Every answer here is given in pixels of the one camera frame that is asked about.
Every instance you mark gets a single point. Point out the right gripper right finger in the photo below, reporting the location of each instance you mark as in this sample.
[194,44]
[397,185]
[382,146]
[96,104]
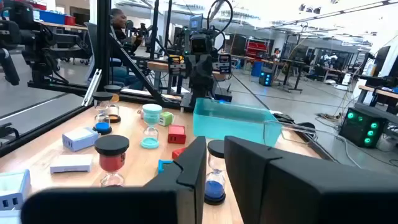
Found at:
[311,193]

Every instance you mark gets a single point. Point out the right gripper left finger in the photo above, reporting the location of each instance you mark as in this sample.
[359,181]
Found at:
[124,205]

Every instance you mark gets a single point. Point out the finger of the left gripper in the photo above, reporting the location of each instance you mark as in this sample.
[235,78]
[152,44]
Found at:
[176,64]
[223,63]

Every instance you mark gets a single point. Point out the teal digital clock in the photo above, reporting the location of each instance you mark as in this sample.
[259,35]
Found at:
[161,165]

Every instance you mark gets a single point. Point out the green wall charger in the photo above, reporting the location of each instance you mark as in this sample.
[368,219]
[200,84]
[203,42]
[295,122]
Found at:
[166,119]

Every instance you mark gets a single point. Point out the teal hourglass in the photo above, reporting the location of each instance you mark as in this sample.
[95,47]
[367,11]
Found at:
[151,115]

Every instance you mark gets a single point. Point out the red sand hourglass black caps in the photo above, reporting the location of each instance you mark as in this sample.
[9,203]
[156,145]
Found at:
[112,146]

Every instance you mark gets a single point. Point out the white wall charger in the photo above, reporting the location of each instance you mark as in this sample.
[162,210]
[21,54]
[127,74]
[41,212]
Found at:
[71,163]

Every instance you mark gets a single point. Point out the red wall charger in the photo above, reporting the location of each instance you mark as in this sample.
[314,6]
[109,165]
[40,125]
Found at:
[178,153]
[176,135]

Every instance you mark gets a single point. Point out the orange sand hourglass black caps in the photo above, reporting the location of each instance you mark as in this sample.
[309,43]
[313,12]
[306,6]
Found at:
[115,109]

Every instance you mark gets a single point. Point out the blue sand hourglass black caps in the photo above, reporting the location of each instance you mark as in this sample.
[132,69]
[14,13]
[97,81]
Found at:
[215,188]
[102,127]

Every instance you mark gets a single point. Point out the black neighbouring robot arm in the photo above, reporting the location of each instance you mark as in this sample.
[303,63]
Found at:
[37,40]

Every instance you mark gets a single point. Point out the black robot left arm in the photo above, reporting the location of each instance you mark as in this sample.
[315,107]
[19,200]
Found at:
[199,95]

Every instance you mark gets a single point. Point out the wooden workbench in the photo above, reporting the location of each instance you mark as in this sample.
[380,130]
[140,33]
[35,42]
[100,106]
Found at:
[157,66]

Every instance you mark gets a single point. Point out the blue trash barrel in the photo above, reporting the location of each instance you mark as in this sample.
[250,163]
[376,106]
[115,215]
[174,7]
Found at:
[256,70]

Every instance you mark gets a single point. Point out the red shelf rack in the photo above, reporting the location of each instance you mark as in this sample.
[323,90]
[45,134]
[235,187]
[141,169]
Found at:
[256,48]

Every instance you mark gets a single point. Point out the black computer tower blue lights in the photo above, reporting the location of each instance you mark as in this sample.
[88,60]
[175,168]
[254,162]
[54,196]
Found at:
[265,77]

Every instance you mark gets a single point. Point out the small monitor screen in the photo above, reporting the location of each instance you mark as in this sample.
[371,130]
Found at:
[196,23]

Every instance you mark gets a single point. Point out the teal translucent plastic bin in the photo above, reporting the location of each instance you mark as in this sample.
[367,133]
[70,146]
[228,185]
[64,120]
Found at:
[230,124]

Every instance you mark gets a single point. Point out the clear plastic tray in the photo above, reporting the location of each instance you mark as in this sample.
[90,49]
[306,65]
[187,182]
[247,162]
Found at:
[289,133]

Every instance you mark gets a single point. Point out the person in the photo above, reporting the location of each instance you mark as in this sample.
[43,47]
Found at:
[119,21]

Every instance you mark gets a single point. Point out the black computer tower green lights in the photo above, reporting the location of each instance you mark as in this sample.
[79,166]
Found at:
[357,127]

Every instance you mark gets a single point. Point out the red storage crate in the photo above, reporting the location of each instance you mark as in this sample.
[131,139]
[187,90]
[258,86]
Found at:
[70,20]

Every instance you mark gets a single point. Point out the blue storage crate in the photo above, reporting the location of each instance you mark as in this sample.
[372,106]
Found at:
[51,17]

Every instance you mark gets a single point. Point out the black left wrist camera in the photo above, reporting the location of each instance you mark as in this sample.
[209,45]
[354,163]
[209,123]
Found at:
[200,43]

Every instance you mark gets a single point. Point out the silver metal bracket strip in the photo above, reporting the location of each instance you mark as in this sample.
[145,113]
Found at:
[91,88]

